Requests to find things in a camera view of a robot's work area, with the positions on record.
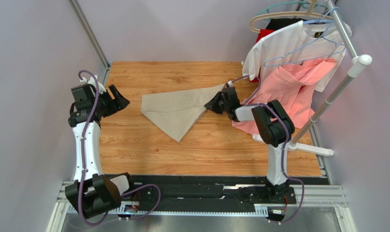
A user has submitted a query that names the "beige cloth napkin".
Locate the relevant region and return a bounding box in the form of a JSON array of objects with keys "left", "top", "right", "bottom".
[{"left": 141, "top": 84, "right": 225, "bottom": 143}]

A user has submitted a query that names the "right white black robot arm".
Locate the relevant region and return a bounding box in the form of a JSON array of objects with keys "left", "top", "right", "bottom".
[{"left": 204, "top": 87, "right": 295, "bottom": 202}]

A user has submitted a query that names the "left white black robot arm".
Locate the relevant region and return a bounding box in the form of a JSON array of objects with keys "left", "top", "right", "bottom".
[{"left": 65, "top": 84, "right": 130, "bottom": 218}]

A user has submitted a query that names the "pink pleated garment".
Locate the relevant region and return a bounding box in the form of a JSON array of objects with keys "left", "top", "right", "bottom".
[{"left": 249, "top": 58, "right": 337, "bottom": 129}]

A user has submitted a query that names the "red garment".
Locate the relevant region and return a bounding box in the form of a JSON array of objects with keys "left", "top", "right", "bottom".
[{"left": 249, "top": 29, "right": 275, "bottom": 83}]

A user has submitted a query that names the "beige wooden hanger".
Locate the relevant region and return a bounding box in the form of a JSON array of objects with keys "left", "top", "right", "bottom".
[{"left": 249, "top": 0, "right": 340, "bottom": 33}]

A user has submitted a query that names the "black garment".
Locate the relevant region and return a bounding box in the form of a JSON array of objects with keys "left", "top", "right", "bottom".
[{"left": 266, "top": 18, "right": 305, "bottom": 30}]

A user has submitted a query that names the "white t-shirt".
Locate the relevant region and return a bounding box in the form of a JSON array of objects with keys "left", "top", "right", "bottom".
[{"left": 242, "top": 21, "right": 346, "bottom": 80}]

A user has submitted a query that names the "green hanger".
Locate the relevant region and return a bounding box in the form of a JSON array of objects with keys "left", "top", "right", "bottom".
[{"left": 256, "top": 0, "right": 328, "bottom": 17}]

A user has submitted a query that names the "white metal clothes rack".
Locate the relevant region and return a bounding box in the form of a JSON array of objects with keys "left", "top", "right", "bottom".
[{"left": 252, "top": 0, "right": 373, "bottom": 157}]

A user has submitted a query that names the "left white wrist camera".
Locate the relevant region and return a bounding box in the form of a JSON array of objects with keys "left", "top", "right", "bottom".
[{"left": 80, "top": 75, "right": 107, "bottom": 94}]

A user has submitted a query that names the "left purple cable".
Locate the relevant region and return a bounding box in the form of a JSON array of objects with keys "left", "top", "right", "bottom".
[{"left": 77, "top": 70, "right": 161, "bottom": 227}]

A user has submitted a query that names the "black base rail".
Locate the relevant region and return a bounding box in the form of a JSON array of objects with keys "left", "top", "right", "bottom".
[{"left": 121, "top": 174, "right": 328, "bottom": 214}]

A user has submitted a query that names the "aluminium frame post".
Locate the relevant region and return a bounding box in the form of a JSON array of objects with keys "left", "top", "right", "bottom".
[{"left": 68, "top": 0, "right": 111, "bottom": 70}]

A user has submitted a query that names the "blue wire hanger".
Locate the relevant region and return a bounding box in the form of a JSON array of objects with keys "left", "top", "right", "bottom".
[{"left": 263, "top": 6, "right": 347, "bottom": 68}]

